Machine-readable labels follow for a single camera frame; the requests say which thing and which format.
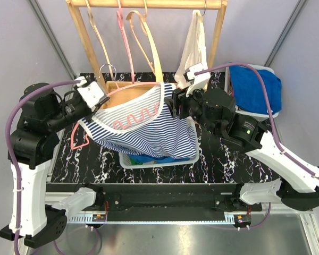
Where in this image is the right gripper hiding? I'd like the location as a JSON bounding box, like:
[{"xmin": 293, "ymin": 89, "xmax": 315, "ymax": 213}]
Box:
[{"xmin": 163, "ymin": 80, "xmax": 219, "ymax": 137}]

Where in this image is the pink striped-top hanger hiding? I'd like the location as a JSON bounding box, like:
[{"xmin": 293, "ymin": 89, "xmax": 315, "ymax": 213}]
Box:
[{"xmin": 70, "ymin": 64, "xmax": 163, "ymax": 149}]

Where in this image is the blue white striped tank top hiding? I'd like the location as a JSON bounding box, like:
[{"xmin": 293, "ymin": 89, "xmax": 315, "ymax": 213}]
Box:
[{"xmin": 93, "ymin": 83, "xmax": 196, "ymax": 159}]

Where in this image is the cream wooden hanger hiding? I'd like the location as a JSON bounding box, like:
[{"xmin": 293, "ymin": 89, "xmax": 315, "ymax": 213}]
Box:
[{"xmin": 126, "ymin": 0, "xmax": 164, "ymax": 82}]

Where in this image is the beige wooden hanger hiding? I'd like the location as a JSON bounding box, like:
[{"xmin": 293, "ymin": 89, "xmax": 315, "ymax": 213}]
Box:
[{"xmin": 85, "ymin": 0, "xmax": 115, "ymax": 81}]

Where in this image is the green tank top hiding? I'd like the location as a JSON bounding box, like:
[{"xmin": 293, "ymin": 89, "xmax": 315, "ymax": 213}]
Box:
[{"xmin": 129, "ymin": 157, "xmax": 142, "ymax": 165}]

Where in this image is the pink plastic hanger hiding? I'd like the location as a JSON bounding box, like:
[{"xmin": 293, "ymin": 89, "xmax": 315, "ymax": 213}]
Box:
[{"xmin": 116, "ymin": 0, "xmax": 135, "ymax": 83}]

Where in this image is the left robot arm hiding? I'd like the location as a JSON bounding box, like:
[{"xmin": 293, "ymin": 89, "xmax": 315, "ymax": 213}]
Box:
[{"xmin": 0, "ymin": 76, "xmax": 108, "ymax": 249}]

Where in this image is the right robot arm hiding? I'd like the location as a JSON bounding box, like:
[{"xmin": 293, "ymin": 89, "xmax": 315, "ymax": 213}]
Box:
[{"xmin": 164, "ymin": 88, "xmax": 319, "ymax": 211}]

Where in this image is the white-top hanger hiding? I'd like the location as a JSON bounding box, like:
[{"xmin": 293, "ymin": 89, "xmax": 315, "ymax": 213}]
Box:
[{"xmin": 194, "ymin": 0, "xmax": 207, "ymax": 31}]

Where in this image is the wooden clothes rack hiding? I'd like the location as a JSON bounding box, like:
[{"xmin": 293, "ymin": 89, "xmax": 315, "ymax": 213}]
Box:
[{"xmin": 66, "ymin": 1, "xmax": 228, "ymax": 108}]

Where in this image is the white right bin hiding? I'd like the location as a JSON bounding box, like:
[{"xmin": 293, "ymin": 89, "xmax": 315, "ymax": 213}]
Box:
[{"xmin": 223, "ymin": 62, "xmax": 280, "ymax": 119}]

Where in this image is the blue cloth in bin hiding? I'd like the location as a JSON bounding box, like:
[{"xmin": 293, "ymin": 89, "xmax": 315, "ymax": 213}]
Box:
[{"xmin": 228, "ymin": 62, "xmax": 282, "ymax": 115}]

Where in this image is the white perforated plastic basket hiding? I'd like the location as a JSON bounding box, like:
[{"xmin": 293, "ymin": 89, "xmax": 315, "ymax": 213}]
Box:
[{"xmin": 119, "ymin": 117, "xmax": 199, "ymax": 169}]

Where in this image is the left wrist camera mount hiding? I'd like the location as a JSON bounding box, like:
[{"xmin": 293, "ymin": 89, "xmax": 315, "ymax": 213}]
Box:
[{"xmin": 74, "ymin": 76, "xmax": 110, "ymax": 112}]

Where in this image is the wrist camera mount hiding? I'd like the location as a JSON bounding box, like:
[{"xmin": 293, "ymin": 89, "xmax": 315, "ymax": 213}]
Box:
[
  {"xmin": 74, "ymin": 76, "xmax": 110, "ymax": 112},
  {"xmin": 180, "ymin": 63, "xmax": 211, "ymax": 97}
]

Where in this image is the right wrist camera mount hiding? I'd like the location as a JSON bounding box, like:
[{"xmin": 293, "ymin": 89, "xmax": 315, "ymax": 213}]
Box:
[{"xmin": 180, "ymin": 63, "xmax": 211, "ymax": 97}]

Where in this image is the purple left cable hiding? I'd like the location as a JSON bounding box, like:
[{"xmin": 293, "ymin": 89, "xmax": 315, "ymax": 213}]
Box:
[{"xmin": 5, "ymin": 80, "xmax": 102, "ymax": 255}]

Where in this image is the purple cable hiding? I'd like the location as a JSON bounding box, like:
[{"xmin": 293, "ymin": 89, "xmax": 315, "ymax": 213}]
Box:
[
  {"xmin": 194, "ymin": 62, "xmax": 319, "ymax": 230},
  {"xmin": 5, "ymin": 80, "xmax": 102, "ymax": 255}
]

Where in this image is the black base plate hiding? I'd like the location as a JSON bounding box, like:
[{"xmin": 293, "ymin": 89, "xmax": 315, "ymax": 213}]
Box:
[{"xmin": 68, "ymin": 181, "xmax": 281, "ymax": 225}]

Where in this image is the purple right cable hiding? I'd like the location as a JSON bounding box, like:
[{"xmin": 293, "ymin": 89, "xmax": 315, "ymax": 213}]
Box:
[{"xmin": 194, "ymin": 62, "xmax": 319, "ymax": 230}]

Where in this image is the aluminium rail frame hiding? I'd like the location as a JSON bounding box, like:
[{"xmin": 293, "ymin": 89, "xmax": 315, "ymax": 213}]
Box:
[{"xmin": 20, "ymin": 189, "xmax": 319, "ymax": 254}]

